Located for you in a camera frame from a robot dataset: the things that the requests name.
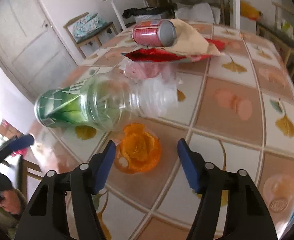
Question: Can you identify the white door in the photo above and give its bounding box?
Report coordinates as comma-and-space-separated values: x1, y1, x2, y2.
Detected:
0, 0, 77, 102

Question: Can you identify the light wooden chair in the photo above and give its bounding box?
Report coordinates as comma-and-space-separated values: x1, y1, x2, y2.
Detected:
256, 1, 294, 81

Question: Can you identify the black cloth under shelf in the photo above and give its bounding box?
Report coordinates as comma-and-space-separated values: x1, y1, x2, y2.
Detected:
122, 4, 175, 19

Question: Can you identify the white crumpled plastic bag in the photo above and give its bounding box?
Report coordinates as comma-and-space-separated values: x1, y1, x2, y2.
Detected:
119, 58, 183, 85

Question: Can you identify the red beige snack bag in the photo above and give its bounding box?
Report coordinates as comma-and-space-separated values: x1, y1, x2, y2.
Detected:
122, 19, 225, 62

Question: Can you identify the orange plastic bag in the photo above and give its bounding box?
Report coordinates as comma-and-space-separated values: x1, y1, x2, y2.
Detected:
240, 0, 262, 21

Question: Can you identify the left hand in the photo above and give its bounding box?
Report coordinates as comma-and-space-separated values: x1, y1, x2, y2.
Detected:
0, 189, 21, 215

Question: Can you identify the green label plastic bottle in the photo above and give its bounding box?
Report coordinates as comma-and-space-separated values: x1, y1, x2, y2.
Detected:
34, 72, 178, 132

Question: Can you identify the wooden chair with floral cushion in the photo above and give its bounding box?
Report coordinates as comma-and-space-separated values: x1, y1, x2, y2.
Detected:
63, 12, 118, 59

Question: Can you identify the pink soda can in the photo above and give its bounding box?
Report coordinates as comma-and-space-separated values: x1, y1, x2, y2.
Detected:
132, 20, 177, 47

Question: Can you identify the orange peel on table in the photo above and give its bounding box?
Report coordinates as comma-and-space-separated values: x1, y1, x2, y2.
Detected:
114, 122, 162, 174

